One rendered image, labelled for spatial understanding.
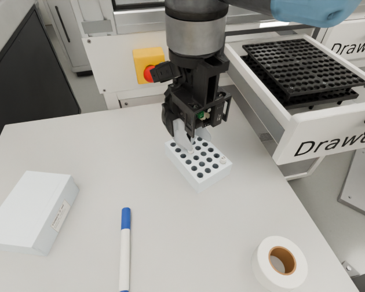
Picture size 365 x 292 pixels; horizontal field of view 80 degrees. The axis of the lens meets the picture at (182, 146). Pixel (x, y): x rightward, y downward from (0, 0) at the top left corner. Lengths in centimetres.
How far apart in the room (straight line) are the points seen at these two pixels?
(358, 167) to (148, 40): 151
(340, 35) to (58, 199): 80
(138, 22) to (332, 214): 133
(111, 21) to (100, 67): 11
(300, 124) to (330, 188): 124
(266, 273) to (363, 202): 128
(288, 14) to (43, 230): 41
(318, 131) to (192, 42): 25
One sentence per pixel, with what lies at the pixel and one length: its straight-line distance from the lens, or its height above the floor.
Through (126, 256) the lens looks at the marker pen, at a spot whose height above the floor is 78.
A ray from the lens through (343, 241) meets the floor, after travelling 145.
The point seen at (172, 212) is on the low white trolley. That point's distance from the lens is 42.
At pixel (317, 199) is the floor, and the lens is 151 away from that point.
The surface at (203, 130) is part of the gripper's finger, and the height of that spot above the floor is 86.
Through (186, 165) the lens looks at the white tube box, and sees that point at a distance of 43.
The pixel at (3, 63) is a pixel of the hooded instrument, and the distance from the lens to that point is 106.
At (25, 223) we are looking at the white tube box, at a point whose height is 81.
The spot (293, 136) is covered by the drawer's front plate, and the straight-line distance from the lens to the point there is 39.
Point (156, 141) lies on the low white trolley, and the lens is 53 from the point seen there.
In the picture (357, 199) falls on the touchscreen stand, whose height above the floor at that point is 3.
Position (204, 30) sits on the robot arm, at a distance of 28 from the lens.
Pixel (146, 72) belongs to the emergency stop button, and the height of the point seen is 89.
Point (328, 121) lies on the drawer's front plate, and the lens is 41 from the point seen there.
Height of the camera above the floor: 114
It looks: 48 degrees down
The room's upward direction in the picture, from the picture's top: straight up
